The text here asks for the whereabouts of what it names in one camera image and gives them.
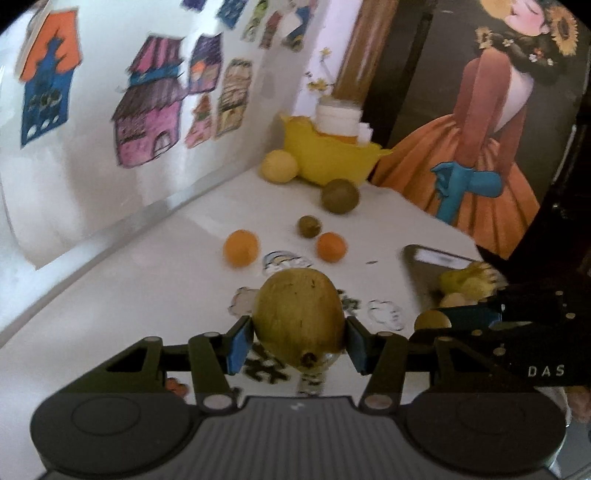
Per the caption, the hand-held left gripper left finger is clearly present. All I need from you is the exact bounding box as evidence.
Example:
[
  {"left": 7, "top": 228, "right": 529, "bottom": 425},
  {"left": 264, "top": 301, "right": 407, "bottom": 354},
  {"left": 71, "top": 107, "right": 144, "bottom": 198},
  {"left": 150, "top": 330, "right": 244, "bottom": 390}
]
[{"left": 62, "top": 316, "right": 254, "bottom": 413}]

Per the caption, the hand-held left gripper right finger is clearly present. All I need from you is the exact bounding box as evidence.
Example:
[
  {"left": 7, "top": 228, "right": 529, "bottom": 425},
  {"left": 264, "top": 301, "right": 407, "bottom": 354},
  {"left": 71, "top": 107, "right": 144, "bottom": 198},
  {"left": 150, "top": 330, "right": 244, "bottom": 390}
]
[{"left": 345, "top": 318, "right": 532, "bottom": 413}]

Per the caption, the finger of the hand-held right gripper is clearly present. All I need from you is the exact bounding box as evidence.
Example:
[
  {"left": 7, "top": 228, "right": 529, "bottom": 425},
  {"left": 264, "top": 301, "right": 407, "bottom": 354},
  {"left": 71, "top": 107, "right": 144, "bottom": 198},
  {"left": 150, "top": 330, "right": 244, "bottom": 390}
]
[
  {"left": 408, "top": 329, "right": 463, "bottom": 345},
  {"left": 443, "top": 285, "right": 579, "bottom": 331}
]

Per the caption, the yellow brown apple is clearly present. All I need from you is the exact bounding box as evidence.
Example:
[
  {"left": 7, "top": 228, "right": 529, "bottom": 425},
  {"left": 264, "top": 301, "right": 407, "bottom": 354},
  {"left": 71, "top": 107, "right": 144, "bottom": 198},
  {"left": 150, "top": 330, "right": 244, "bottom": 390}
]
[{"left": 438, "top": 263, "right": 502, "bottom": 299}]

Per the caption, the olive brown oval fruit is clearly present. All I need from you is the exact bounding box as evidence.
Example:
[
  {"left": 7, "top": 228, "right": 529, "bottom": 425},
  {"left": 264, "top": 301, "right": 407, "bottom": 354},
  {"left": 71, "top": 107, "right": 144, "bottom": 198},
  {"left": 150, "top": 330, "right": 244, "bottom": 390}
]
[{"left": 253, "top": 269, "right": 347, "bottom": 373}]

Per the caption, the metal tray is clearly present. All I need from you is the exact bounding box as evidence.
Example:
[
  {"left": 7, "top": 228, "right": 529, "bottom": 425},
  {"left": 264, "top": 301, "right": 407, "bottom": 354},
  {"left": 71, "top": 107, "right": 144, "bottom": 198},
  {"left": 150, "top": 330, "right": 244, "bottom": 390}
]
[{"left": 399, "top": 244, "right": 509, "bottom": 324}]

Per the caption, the small orange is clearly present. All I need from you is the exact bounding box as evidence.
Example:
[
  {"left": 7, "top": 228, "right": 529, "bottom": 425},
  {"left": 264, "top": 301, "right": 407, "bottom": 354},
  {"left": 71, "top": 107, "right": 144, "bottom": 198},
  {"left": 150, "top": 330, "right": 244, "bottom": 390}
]
[
  {"left": 316, "top": 232, "right": 347, "bottom": 264},
  {"left": 223, "top": 229, "right": 259, "bottom": 267}
]

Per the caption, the small brown round fruit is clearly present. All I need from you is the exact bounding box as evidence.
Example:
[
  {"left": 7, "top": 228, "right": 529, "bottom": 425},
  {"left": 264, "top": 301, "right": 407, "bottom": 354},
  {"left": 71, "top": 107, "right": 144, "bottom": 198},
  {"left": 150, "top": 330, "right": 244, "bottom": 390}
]
[{"left": 297, "top": 215, "right": 321, "bottom": 239}]

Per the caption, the brown green kiwi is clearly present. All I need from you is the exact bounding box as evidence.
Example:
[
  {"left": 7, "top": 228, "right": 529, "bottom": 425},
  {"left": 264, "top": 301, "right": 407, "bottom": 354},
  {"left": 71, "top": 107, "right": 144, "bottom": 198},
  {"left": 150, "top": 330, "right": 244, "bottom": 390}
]
[{"left": 321, "top": 178, "right": 360, "bottom": 215}]

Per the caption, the yellow round fruit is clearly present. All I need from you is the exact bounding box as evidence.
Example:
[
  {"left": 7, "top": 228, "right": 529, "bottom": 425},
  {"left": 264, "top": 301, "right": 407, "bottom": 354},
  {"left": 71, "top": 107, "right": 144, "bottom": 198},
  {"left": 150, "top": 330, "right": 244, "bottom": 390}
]
[{"left": 261, "top": 150, "right": 297, "bottom": 184}]

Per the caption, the yellow plastic bowl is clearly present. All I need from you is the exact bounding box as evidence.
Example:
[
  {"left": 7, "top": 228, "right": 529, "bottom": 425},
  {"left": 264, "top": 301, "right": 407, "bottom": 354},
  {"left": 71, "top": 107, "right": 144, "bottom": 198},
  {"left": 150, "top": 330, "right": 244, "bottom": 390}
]
[{"left": 279, "top": 113, "right": 394, "bottom": 186}]

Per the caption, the white plastic jar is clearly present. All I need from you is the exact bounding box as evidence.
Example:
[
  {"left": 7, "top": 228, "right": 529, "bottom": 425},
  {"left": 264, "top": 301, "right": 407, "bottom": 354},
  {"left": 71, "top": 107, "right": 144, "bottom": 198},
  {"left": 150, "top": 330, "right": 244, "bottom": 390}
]
[{"left": 315, "top": 96, "right": 362, "bottom": 137}]

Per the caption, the yellow flower sprig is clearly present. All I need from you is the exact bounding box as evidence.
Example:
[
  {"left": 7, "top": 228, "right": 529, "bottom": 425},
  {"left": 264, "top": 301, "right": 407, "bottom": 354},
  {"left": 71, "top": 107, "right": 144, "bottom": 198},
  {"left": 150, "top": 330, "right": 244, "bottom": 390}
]
[{"left": 306, "top": 46, "right": 336, "bottom": 99}]

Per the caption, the orange dress girl wall poster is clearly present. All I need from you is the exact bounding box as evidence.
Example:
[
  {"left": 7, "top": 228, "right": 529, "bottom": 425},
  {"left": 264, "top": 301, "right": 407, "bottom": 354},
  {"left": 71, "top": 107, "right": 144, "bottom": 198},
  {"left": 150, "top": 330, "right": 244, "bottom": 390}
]
[{"left": 369, "top": 0, "right": 588, "bottom": 260}]

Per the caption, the colourful houses wall drawing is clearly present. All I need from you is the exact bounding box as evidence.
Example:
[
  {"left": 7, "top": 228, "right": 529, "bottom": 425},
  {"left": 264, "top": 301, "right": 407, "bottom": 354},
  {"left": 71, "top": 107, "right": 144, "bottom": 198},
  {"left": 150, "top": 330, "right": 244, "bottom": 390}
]
[{"left": 0, "top": 0, "right": 280, "bottom": 271}]

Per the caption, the brown wooden door frame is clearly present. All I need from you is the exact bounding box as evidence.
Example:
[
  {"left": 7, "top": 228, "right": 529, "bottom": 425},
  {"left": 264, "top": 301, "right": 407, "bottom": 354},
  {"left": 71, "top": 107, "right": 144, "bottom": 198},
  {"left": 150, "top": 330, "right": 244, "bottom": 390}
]
[{"left": 335, "top": 0, "right": 403, "bottom": 101}]

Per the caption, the girl with bear wall drawing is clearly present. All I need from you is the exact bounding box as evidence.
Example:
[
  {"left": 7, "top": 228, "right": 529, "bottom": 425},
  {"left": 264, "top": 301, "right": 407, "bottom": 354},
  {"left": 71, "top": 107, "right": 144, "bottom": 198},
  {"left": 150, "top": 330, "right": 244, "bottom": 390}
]
[{"left": 279, "top": 0, "right": 320, "bottom": 52}]

